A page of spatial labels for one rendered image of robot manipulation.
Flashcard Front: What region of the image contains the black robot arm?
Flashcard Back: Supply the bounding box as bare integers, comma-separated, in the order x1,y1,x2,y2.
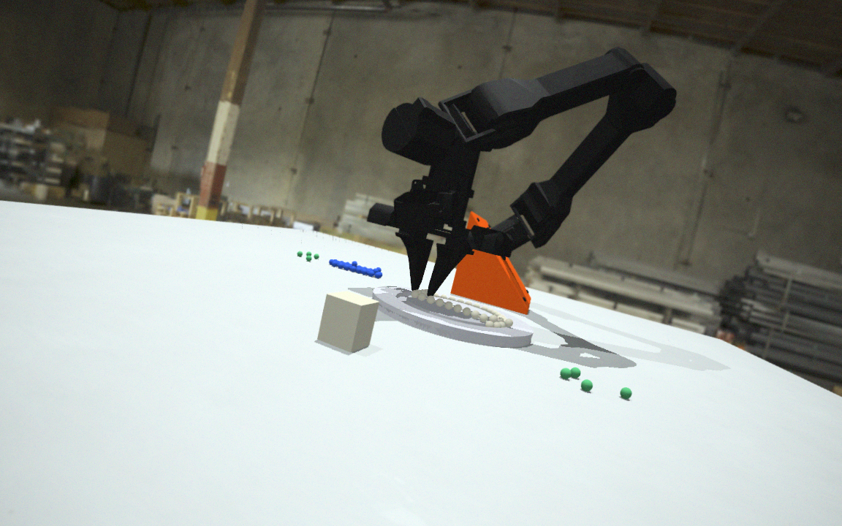
382,47,677,251

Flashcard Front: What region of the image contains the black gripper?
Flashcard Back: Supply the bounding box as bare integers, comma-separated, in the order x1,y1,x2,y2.
367,169,514,296

